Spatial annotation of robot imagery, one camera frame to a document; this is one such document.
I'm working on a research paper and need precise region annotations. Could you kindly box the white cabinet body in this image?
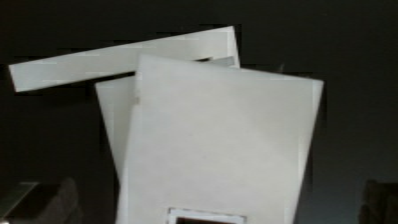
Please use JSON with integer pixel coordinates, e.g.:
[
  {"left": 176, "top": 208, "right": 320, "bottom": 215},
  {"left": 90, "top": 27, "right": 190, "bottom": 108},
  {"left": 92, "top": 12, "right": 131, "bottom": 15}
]
[{"left": 96, "top": 76, "right": 135, "bottom": 178}]

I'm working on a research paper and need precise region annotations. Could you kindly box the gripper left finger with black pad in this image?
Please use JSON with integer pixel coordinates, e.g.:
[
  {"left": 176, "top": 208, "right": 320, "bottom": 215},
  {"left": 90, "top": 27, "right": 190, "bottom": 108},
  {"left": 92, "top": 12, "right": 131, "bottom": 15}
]
[{"left": 0, "top": 178, "right": 83, "bottom": 224}]

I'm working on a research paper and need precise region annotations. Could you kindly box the small white tagged box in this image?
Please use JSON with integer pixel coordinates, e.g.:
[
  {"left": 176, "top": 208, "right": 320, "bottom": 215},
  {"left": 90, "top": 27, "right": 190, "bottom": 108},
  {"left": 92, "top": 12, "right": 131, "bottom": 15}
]
[{"left": 117, "top": 55, "right": 323, "bottom": 224}]

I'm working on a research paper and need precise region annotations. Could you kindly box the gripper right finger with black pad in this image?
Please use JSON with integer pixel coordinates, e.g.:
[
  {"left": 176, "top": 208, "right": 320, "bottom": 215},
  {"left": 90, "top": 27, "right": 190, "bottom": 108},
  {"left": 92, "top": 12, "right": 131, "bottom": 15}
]
[{"left": 359, "top": 180, "right": 398, "bottom": 224}]

